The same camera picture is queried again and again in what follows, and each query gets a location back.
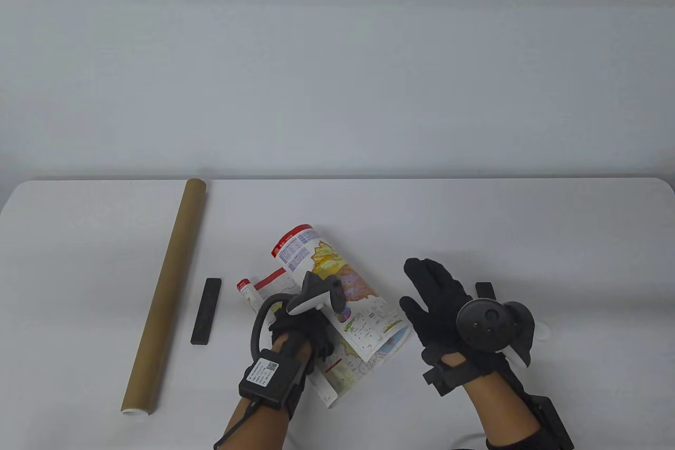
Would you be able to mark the person's left hand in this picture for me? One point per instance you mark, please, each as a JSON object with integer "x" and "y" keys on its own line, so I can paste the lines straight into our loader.
{"x": 306, "y": 336}

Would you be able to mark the person's right hand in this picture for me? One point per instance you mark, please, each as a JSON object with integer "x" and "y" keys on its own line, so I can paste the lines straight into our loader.
{"x": 435, "y": 307}

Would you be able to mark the black bar paperweight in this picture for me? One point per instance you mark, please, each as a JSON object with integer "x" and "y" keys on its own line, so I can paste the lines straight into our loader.
{"x": 206, "y": 313}
{"x": 484, "y": 290}

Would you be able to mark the colourful paper map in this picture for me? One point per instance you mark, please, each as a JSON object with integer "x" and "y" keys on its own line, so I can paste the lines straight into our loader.
{"x": 364, "y": 328}

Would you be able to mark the brown cardboard mailing tube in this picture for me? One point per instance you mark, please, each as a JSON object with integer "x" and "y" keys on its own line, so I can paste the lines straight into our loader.
{"x": 169, "y": 281}

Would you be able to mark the person's left forearm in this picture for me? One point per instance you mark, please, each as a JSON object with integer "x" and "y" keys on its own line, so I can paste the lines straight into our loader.
{"x": 258, "y": 426}

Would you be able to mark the person's right forearm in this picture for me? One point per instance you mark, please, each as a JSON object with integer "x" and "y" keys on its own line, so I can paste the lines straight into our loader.
{"x": 498, "y": 408}

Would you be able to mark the white round tube cap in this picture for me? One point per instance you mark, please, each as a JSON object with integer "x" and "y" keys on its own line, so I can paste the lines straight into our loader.
{"x": 543, "y": 333}

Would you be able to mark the black white left hand controller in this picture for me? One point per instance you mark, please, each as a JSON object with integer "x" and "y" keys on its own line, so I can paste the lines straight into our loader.
{"x": 316, "y": 294}

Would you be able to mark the black white hand controller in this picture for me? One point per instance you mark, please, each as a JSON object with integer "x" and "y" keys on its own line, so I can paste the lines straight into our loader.
{"x": 488, "y": 326}
{"x": 316, "y": 294}

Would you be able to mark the black labelled left wrist box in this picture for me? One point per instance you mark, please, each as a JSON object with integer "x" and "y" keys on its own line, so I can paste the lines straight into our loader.
{"x": 271, "y": 379}

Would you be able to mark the black white right hand controller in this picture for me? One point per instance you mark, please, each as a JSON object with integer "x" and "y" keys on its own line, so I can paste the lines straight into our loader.
{"x": 488, "y": 326}

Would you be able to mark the black right wrist box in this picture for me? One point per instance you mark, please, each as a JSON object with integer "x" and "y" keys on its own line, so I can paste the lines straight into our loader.
{"x": 553, "y": 423}

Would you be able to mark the small black right wrist camera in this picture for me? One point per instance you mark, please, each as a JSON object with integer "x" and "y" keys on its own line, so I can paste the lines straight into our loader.
{"x": 443, "y": 375}

